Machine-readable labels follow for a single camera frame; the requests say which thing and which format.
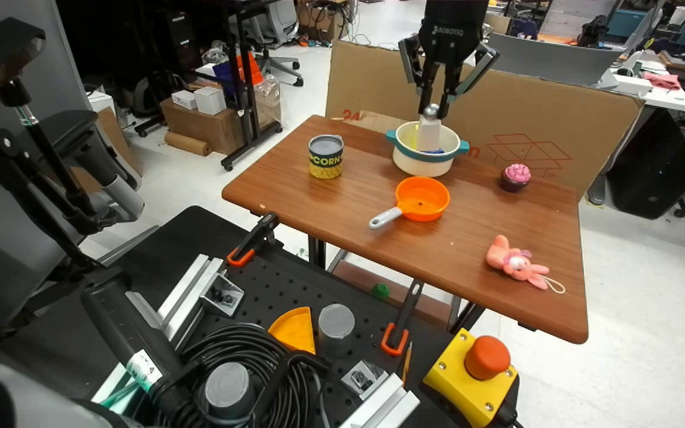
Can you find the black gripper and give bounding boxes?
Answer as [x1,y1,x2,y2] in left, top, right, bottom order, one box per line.
[398,0,501,119]

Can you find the white shaker with silver ball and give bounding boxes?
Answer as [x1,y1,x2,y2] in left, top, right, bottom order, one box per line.
[416,103,443,153]

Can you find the white pot with teal rim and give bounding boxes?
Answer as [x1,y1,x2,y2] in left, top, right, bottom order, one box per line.
[385,121,471,178]

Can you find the large cardboard sheet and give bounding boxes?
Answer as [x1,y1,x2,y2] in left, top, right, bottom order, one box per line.
[325,40,645,200]

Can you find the toy cupcake with pink icing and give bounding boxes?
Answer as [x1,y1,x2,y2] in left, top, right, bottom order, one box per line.
[500,163,532,193]

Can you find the yellow and black tin can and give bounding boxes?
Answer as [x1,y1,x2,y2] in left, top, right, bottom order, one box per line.
[308,134,345,180]

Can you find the black rolling stand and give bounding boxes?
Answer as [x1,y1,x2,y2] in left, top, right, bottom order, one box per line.
[219,0,285,172]

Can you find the pink plush bunny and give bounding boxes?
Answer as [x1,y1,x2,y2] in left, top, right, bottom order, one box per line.
[486,235,567,295]

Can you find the white desk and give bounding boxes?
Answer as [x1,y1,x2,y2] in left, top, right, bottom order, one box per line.
[595,51,685,112]

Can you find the black bin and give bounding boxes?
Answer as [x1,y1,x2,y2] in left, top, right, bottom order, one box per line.
[607,109,685,220]

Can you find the brown cardboard box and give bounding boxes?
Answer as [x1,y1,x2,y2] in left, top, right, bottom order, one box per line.
[159,80,284,156]

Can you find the black clamp with orange grip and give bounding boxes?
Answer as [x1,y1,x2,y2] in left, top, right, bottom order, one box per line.
[226,212,280,268]
[381,279,425,357]

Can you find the brown paper roll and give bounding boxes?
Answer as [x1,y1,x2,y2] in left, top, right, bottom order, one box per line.
[164,131,213,158]

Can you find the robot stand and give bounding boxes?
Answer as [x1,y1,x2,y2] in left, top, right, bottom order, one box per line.
[0,205,521,428]

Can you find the grey cylinder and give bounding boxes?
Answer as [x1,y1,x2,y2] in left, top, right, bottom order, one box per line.
[204,362,255,419]
[318,303,356,358]

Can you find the orange wedge-shaped block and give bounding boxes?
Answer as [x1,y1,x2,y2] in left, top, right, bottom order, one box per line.
[268,307,317,356]

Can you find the yellow box with red button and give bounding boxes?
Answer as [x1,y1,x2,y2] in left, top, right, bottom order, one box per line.
[423,328,519,428]

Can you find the black and grey office chair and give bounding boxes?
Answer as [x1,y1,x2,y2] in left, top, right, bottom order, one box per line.
[33,109,146,224]

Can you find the orange pan with white handle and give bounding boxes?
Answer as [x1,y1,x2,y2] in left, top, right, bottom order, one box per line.
[369,177,451,231]

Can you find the aluminium rail with bracket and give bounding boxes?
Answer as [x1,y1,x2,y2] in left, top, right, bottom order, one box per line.
[157,254,246,353]
[338,359,421,428]

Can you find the coil of black cable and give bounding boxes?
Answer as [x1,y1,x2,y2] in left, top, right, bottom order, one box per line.
[155,322,334,428]

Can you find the camera on mount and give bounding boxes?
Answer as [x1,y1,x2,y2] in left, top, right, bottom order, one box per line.
[0,17,148,275]

